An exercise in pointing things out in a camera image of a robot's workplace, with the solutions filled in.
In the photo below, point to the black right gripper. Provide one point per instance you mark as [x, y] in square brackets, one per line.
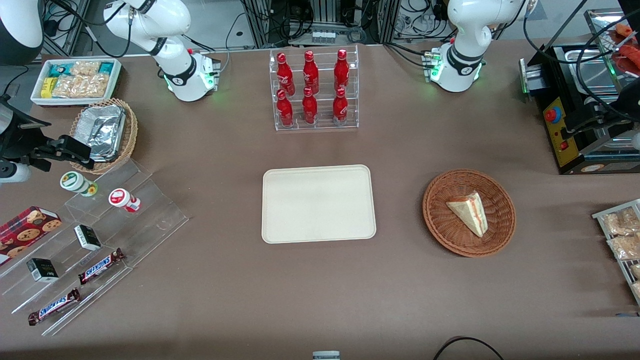
[25, 141]

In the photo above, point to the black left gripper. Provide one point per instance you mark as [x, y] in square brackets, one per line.
[628, 104]

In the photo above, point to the triangular sandwich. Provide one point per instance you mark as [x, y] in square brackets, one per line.
[470, 212]

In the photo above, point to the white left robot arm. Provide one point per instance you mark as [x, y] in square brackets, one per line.
[465, 30]

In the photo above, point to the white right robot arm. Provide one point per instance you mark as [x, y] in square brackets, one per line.
[170, 60]

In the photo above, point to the aluminium foil tray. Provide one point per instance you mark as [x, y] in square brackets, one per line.
[102, 131]

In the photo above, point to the light wicker basket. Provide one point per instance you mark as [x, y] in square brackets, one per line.
[131, 130]

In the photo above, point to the metal snack tray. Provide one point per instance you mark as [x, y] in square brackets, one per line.
[600, 215]

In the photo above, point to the round brown wicker basket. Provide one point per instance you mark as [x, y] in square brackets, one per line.
[450, 235]

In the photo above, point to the cream plastic tray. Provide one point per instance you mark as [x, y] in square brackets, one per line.
[318, 205]

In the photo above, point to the green lid yogurt cup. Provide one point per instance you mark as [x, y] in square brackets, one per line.
[75, 182]

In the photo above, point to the black food warmer machine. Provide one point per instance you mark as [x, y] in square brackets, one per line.
[555, 130]

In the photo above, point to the steel warmer pan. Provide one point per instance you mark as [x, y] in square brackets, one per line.
[595, 75]

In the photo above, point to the clear bag of crackers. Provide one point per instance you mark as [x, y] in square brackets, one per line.
[82, 86]

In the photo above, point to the red lid yogurt cup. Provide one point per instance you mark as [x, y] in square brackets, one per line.
[120, 198]

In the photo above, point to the white rectangular snack bin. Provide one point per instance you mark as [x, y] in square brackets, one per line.
[36, 95]

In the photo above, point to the yellow snack packet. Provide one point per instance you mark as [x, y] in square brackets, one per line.
[48, 87]

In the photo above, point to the teal snack packet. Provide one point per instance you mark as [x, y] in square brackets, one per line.
[60, 70]
[106, 67]

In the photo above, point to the small black carton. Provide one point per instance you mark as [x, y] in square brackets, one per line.
[42, 270]
[88, 238]

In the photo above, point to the red cookie box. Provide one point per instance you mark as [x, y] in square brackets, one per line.
[25, 231]

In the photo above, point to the clear acrylic stepped display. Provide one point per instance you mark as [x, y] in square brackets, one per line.
[150, 220]

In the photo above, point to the clear bagged snack pack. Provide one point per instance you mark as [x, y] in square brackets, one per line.
[625, 247]
[622, 222]

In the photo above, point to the snickers chocolate bar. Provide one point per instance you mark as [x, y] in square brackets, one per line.
[100, 266]
[54, 306]

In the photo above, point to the red cola bottle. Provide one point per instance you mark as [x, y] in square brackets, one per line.
[310, 74]
[309, 109]
[340, 107]
[341, 70]
[285, 111]
[284, 75]

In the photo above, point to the clear acrylic bottle rack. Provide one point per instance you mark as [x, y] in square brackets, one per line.
[325, 112]

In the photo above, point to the white power strip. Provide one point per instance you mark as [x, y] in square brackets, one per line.
[323, 37]

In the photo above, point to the small grey device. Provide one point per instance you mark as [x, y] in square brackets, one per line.
[326, 355]

